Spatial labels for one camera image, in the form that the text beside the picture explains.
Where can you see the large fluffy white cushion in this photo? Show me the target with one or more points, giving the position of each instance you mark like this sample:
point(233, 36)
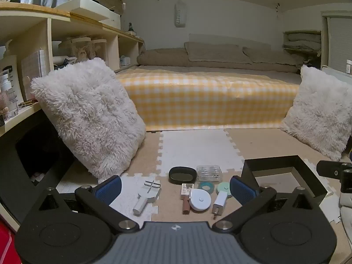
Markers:
point(88, 115)

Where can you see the white grid notebook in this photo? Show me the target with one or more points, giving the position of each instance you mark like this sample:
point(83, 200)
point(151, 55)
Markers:
point(34, 71)

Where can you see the white lidded jar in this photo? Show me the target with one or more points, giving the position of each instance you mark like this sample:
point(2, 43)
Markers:
point(349, 66)

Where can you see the black oval case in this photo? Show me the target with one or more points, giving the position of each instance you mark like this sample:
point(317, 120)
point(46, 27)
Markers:
point(182, 178)

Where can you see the wooden shelf unit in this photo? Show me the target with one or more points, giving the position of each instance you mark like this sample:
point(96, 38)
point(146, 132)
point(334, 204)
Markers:
point(27, 13)

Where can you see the mint round case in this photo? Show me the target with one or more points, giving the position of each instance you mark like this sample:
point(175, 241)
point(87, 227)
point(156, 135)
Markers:
point(222, 188)

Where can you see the white storage box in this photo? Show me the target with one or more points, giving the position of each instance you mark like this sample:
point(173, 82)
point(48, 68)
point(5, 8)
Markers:
point(82, 5)

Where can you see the white pump bottle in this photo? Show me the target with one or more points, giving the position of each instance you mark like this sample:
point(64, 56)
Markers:
point(9, 66)

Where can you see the clear plastic bottle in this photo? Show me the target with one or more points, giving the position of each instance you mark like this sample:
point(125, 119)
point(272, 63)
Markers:
point(7, 96)

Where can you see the white tape measure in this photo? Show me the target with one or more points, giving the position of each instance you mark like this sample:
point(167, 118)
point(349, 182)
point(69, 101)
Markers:
point(200, 200)

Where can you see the white slatted door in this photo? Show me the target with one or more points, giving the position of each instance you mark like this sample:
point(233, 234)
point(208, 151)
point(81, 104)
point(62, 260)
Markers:
point(339, 38)

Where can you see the yellow checkered bed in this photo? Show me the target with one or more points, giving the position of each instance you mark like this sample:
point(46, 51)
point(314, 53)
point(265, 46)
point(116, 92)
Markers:
point(206, 99)

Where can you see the black box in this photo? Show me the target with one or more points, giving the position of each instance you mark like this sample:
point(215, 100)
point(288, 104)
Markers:
point(310, 176)

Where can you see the red plastic bin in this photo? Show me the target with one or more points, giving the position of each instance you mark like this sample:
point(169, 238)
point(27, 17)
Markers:
point(7, 239)

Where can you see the white charger plug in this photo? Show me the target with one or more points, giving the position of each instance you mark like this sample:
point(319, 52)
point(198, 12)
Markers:
point(220, 202)

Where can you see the clear plastic case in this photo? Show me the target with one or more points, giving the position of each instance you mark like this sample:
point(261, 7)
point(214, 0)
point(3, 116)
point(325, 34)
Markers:
point(209, 173)

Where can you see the clear plastic container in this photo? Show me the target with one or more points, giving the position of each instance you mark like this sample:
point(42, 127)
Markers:
point(78, 46)
point(98, 48)

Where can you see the white foam mat tile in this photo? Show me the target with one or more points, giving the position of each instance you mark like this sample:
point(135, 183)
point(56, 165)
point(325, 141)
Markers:
point(331, 206)
point(198, 148)
point(125, 198)

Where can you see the bed mattress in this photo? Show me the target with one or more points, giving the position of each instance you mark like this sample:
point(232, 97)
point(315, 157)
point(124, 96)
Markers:
point(220, 70)

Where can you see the beige pillow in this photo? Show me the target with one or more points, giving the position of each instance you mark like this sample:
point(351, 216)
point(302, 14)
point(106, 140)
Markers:
point(214, 52)
point(266, 55)

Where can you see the beige foam mat tile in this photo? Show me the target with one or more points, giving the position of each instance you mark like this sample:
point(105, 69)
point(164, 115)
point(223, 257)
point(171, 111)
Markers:
point(170, 203)
point(148, 159)
point(261, 143)

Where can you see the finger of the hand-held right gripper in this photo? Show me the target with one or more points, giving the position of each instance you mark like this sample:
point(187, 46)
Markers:
point(330, 169)

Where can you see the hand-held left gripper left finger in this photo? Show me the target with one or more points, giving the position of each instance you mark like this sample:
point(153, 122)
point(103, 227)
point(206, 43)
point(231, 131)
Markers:
point(108, 191)

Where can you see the white patterned cloth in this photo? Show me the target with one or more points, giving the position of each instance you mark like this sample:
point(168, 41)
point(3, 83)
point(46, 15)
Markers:
point(346, 209)

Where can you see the green glass bottle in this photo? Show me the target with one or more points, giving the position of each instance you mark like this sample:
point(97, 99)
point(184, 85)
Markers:
point(131, 27)

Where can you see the white hand tool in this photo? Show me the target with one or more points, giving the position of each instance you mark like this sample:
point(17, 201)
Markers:
point(145, 198)

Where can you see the rolled beige duvet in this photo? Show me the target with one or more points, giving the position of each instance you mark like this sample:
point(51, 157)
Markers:
point(162, 56)

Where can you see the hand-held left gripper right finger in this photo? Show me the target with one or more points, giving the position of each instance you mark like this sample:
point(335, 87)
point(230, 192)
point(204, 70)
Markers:
point(242, 191)

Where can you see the folded bedding stack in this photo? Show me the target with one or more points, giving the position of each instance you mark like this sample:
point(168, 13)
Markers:
point(302, 42)

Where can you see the black storage cubby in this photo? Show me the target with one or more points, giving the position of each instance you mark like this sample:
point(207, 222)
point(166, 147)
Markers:
point(16, 170)

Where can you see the tissue box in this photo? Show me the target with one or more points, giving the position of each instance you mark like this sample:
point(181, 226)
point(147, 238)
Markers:
point(124, 60)

